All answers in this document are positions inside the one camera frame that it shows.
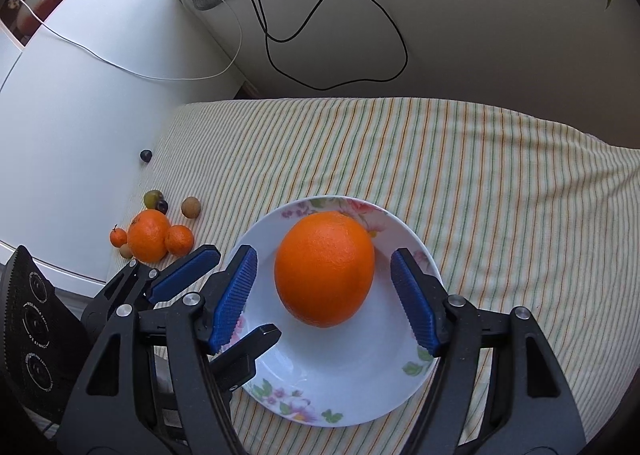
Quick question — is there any dark stone by wall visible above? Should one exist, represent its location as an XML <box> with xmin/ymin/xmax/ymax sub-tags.
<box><xmin>140</xmin><ymin>150</ymin><xmax>153</xmax><ymax>164</ymax></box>

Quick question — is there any brown kiwi fruit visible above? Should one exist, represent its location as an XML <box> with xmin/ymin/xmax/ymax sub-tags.
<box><xmin>181</xmin><ymin>196</ymin><xmax>202</xmax><ymax>219</ymax></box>

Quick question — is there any green grape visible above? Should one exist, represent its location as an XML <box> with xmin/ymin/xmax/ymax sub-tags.
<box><xmin>143</xmin><ymin>190</ymin><xmax>164</xmax><ymax>209</ymax></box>

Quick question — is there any floral white ceramic plate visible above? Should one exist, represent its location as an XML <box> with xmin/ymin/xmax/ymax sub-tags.
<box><xmin>231</xmin><ymin>195</ymin><xmax>439</xmax><ymax>428</ymax></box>

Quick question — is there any large smooth orange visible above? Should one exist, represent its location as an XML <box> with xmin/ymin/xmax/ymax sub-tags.
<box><xmin>273</xmin><ymin>212</ymin><xmax>375</xmax><ymax>328</ymax></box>

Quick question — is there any dark purple grape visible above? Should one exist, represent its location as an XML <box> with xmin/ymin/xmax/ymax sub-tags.
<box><xmin>155</xmin><ymin>200</ymin><xmax>168</xmax><ymax>215</ymax></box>

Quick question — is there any white cable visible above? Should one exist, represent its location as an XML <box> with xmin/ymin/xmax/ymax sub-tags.
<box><xmin>8</xmin><ymin>0</ymin><xmax>244</xmax><ymax>83</ymax></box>

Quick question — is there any medium mandarin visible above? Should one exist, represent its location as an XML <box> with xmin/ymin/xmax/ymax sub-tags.
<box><xmin>165</xmin><ymin>224</ymin><xmax>194</xmax><ymax>257</ymax></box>

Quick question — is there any small tangerine with stem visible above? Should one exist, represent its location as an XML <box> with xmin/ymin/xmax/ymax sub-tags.
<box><xmin>108</xmin><ymin>227</ymin><xmax>128</xmax><ymax>248</ymax></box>

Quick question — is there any large orange with stem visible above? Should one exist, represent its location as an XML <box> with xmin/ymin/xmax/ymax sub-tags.
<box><xmin>127</xmin><ymin>209</ymin><xmax>170</xmax><ymax>263</ymax></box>

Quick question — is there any black cable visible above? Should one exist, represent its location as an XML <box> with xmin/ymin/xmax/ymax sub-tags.
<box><xmin>246</xmin><ymin>0</ymin><xmax>409</xmax><ymax>92</ymax></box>

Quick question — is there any small brown longan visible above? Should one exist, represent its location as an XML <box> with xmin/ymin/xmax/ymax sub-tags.
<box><xmin>119</xmin><ymin>244</ymin><xmax>134</xmax><ymax>260</ymax></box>

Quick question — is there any red white vase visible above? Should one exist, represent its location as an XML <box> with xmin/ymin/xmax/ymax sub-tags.
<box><xmin>1</xmin><ymin>0</ymin><xmax>62</xmax><ymax>40</ymax></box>

